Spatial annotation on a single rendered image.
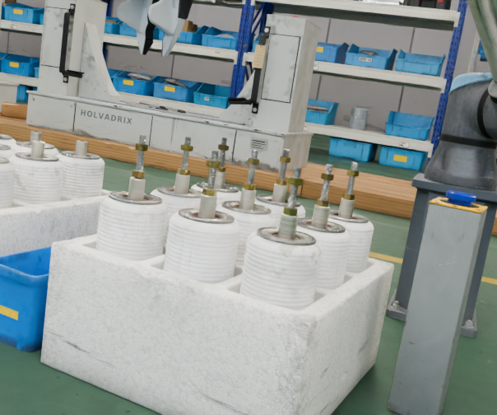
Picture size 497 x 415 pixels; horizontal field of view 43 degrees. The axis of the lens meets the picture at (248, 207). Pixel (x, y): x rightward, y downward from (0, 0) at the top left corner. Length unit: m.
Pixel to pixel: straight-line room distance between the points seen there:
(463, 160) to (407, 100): 7.87
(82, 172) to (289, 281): 0.60
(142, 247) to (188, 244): 0.09
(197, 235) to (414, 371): 0.37
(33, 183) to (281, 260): 0.55
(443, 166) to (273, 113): 1.73
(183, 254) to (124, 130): 2.47
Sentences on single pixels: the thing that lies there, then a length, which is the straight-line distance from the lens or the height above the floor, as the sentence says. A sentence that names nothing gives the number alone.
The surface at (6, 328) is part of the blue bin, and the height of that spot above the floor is 0.02.
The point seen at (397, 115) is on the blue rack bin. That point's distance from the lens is 5.98.
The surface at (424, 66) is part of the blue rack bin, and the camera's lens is 5.49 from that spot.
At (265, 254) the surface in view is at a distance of 0.75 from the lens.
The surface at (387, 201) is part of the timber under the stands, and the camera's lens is 2.78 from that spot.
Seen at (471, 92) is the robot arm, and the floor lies 0.49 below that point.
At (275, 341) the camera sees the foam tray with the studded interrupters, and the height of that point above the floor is 0.15.
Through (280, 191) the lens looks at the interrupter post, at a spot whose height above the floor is 0.27.
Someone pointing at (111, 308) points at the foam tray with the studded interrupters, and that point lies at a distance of 0.86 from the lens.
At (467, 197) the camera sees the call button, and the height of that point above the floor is 0.33.
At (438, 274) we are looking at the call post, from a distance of 0.90.
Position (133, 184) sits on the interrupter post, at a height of 0.27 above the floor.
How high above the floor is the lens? 0.42
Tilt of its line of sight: 10 degrees down
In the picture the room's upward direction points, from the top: 9 degrees clockwise
